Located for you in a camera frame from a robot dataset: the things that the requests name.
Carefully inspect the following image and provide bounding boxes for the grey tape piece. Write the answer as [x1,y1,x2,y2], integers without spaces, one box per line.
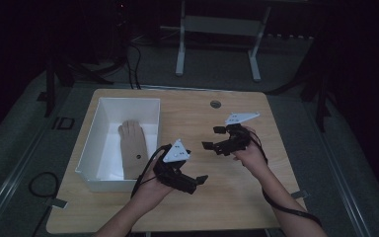
[46,197,69,209]
[290,190,310,200]

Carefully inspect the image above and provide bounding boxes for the person's right hand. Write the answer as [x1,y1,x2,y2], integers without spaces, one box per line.
[231,125,271,182]

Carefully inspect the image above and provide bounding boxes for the white rectangular box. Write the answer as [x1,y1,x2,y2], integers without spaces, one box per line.
[74,96,162,194]

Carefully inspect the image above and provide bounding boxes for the black background cables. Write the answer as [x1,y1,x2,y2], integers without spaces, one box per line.
[123,40,143,91]

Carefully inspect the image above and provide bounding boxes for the black stand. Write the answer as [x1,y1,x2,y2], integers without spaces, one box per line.
[265,62,335,133]
[37,55,114,119]

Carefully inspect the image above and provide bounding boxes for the white desk frame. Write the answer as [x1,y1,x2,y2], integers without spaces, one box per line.
[160,0,272,83]

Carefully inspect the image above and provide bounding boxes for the black floor cable loop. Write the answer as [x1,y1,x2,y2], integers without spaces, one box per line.
[28,171,60,237]

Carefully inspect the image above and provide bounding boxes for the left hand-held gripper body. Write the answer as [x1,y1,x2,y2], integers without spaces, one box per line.
[153,138,199,196]

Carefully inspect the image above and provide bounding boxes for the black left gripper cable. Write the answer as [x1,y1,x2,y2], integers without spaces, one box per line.
[130,143,173,200]

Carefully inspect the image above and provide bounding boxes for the beige glove with dark dot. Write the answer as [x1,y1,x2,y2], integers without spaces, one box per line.
[117,119,150,181]

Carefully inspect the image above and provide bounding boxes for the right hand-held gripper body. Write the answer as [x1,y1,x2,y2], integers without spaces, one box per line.
[214,112,262,157]

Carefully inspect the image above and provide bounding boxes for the person's left hand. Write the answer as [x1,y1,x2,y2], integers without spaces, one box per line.
[134,167,176,208]

